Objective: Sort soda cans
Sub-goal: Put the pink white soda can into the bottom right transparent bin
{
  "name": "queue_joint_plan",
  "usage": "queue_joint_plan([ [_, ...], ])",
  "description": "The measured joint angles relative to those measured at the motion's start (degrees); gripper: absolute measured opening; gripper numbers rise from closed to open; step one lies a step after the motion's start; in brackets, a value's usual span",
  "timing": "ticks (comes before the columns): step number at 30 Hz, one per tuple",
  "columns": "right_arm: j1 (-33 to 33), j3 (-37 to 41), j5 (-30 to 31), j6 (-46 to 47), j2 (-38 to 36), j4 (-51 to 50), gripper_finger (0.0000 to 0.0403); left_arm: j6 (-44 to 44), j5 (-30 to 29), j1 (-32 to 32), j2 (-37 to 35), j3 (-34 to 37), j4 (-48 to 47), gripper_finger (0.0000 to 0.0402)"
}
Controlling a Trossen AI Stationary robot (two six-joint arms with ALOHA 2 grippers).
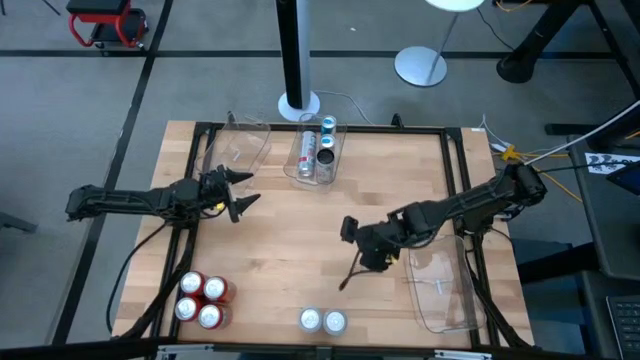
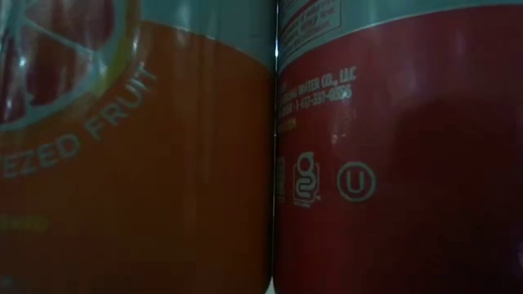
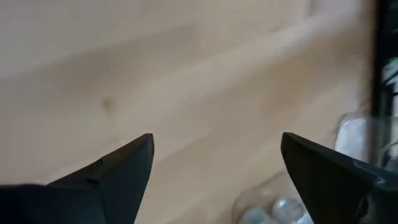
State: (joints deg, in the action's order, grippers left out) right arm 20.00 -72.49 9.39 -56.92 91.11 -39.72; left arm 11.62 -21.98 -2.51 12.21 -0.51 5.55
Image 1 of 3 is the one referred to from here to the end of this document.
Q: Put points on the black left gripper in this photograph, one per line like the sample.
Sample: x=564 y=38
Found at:
x=215 y=195

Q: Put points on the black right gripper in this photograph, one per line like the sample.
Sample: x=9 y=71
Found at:
x=382 y=240

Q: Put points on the clear plastic bin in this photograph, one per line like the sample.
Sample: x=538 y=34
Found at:
x=315 y=185
x=445 y=300
x=245 y=150

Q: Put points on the white slim can black top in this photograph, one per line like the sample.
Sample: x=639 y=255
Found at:
x=325 y=159

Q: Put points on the red soda can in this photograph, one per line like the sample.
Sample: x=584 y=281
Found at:
x=186 y=308
x=216 y=288
x=192 y=282
x=210 y=316

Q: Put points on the blue silver slim can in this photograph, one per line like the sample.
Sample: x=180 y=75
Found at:
x=328 y=122
x=327 y=141

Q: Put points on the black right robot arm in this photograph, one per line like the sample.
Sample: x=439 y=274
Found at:
x=475 y=200

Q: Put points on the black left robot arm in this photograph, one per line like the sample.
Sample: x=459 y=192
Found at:
x=125 y=197

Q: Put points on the white power adapter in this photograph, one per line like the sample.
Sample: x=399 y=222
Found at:
x=499 y=147

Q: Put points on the silver black column round base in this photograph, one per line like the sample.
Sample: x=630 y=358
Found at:
x=298 y=50

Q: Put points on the red black rolling stool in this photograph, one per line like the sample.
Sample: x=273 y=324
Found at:
x=107 y=20

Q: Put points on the black desk leg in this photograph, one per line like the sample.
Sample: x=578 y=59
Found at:
x=522 y=67

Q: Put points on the grey furniture leg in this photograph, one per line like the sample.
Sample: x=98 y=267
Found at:
x=17 y=223

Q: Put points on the dark grey desk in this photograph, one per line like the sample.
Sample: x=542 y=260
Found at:
x=610 y=225

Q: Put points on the white printed paper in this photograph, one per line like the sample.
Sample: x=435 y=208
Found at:
x=612 y=162

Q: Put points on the black keyboard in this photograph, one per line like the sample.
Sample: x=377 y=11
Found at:
x=625 y=325

